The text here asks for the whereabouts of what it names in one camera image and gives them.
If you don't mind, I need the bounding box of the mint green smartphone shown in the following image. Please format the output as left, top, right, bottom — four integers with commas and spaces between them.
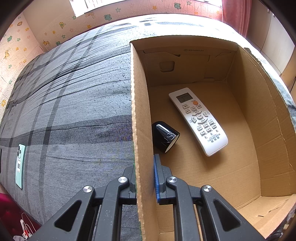
15, 144, 25, 190

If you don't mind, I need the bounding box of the cream wardrobe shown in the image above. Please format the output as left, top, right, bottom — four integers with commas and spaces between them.
247, 0, 296, 93

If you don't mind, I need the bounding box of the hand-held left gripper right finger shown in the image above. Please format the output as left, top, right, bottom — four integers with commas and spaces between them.
153, 154, 266, 241

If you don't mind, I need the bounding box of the glossy black cylinder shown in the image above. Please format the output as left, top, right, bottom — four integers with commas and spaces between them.
151, 121, 180, 154

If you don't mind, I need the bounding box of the white power strip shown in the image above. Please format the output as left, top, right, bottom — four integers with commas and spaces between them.
13, 213, 34, 241

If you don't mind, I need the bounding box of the white remote control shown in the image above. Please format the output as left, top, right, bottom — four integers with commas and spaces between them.
168, 87, 228, 157

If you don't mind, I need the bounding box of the brown cardboard box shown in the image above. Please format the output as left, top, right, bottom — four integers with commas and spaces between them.
129, 35, 296, 241

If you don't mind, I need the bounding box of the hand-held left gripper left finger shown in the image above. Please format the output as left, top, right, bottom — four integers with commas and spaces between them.
30, 167, 137, 241

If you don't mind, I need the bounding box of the red cloth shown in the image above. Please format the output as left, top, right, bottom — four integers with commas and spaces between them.
0, 183, 43, 241

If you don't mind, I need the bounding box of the barred window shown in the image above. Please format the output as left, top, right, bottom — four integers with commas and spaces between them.
69, 0, 125, 17

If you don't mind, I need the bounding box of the red curtain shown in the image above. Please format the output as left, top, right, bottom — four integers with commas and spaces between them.
221, 0, 255, 40

